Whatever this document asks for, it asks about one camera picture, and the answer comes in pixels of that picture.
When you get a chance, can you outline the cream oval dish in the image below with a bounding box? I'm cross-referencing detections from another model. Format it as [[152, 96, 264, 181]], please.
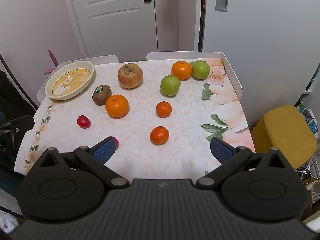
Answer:
[[44, 60, 95, 101]]

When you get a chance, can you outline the floral tablecloth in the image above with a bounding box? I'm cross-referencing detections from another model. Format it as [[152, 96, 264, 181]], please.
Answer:
[[14, 58, 255, 173]]

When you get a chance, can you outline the white panel door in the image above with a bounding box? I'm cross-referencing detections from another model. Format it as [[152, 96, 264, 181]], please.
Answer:
[[67, 0, 160, 58]]

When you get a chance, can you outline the black jacket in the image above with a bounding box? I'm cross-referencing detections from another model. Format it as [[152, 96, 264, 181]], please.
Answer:
[[0, 70, 38, 125]]

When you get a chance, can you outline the tangle of white cables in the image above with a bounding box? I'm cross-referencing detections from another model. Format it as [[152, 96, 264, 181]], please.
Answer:
[[296, 154, 320, 182]]

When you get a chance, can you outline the green apple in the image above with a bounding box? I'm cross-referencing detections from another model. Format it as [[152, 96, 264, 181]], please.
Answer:
[[160, 75, 181, 97], [192, 60, 210, 80]]

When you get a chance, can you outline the white table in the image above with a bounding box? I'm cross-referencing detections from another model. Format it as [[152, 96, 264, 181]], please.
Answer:
[[37, 52, 243, 105]]

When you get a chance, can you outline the yellow stool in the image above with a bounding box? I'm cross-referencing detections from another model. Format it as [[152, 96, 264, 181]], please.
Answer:
[[251, 105, 318, 170]]

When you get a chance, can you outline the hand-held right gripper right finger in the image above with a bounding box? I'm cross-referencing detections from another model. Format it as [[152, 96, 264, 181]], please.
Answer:
[[196, 137, 299, 190]]

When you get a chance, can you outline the brown kiwi with green sticker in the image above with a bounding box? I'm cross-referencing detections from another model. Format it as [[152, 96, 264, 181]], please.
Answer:
[[92, 85, 112, 106]]

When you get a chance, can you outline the pink stick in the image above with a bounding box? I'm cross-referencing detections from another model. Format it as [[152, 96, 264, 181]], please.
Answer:
[[44, 49, 59, 76]]

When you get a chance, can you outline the white plastic bag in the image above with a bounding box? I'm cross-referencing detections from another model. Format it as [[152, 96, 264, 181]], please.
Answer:
[[0, 207, 19, 234]]

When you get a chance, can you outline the black metal frame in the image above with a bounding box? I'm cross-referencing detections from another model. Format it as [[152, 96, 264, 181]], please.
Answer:
[[0, 52, 38, 109]]

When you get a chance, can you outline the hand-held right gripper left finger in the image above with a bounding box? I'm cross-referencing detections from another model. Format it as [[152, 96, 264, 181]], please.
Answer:
[[26, 137, 130, 188]]

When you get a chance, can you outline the small tangerine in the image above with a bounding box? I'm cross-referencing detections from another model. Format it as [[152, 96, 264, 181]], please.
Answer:
[[150, 126, 170, 145], [156, 101, 172, 118]]

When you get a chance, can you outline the large orange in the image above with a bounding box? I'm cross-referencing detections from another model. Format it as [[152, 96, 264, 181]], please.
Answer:
[[171, 61, 192, 81], [105, 94, 130, 118]]

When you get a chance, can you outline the large red-yellow apple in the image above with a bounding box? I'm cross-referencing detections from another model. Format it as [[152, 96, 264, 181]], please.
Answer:
[[117, 63, 144, 89]]

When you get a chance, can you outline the white wardrobe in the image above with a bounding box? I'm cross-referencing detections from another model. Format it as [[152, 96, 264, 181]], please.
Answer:
[[202, 0, 320, 127]]

